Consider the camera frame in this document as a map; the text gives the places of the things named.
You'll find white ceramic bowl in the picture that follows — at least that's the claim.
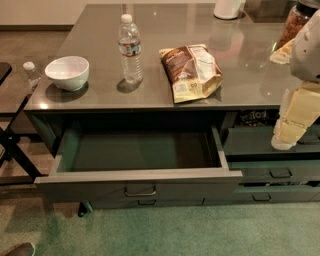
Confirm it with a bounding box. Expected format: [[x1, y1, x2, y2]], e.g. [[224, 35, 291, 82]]
[[45, 56, 89, 91]]

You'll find clear plastic water bottle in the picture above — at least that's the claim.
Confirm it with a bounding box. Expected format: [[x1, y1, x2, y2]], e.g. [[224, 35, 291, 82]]
[[118, 14, 143, 84]]

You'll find shoe with white sole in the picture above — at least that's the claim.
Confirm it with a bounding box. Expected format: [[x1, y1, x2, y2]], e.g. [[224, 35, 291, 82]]
[[4, 242, 36, 256]]

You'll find black side table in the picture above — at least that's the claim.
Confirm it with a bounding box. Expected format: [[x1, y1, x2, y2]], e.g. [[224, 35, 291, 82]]
[[0, 62, 42, 186]]

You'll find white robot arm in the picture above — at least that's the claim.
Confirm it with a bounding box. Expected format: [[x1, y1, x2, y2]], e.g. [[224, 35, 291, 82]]
[[271, 10, 320, 150]]

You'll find brown yellow snack bag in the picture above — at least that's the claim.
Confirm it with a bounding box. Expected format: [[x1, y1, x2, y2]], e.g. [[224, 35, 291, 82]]
[[159, 44, 223, 103]]

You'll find small bottle white cap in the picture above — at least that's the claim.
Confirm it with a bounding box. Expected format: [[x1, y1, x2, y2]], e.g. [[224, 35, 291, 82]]
[[23, 61, 42, 89]]

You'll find grey drawer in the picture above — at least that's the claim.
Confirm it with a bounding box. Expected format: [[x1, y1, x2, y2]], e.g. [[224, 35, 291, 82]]
[[224, 125, 320, 156], [90, 198, 204, 209], [35, 127, 242, 202], [228, 160, 320, 183], [203, 185, 320, 206]]

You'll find white cylindrical container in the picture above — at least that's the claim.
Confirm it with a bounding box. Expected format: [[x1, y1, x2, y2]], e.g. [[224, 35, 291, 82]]
[[213, 0, 242, 20]]

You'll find grey drawer cabinet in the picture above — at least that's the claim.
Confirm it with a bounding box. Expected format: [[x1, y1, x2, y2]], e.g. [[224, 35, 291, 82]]
[[26, 4, 319, 210]]

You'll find dark snack package in drawer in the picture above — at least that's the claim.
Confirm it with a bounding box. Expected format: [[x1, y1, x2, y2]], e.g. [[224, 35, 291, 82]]
[[235, 110, 279, 126]]

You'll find black caster wheel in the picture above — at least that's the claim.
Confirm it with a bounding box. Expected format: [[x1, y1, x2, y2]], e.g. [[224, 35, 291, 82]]
[[78, 203, 88, 217]]

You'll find jar of nuts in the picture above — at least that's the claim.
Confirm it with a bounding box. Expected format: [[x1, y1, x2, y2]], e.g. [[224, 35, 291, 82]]
[[277, 0, 320, 49]]

